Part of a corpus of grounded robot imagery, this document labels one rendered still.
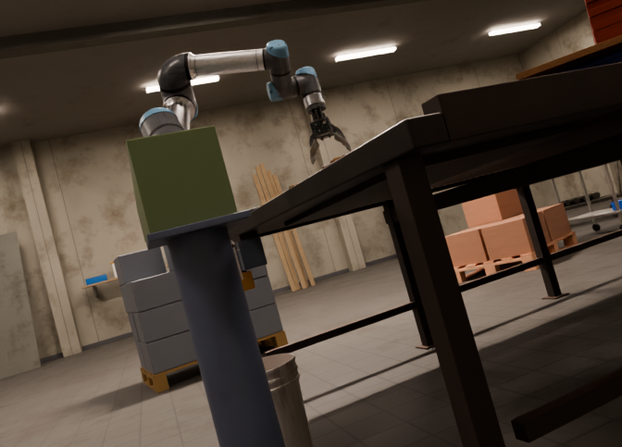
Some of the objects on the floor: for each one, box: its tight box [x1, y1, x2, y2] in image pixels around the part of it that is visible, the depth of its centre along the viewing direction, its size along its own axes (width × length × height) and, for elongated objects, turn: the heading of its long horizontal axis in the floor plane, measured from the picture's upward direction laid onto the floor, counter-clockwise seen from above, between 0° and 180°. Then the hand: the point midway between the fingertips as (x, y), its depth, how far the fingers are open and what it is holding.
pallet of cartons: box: [445, 189, 578, 283], centre depth 571 cm, size 141×107×79 cm
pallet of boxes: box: [114, 245, 288, 393], centre depth 463 cm, size 108×72×107 cm
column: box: [146, 210, 285, 447], centre depth 152 cm, size 38×38×87 cm
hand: (332, 158), depth 205 cm, fingers open, 14 cm apart
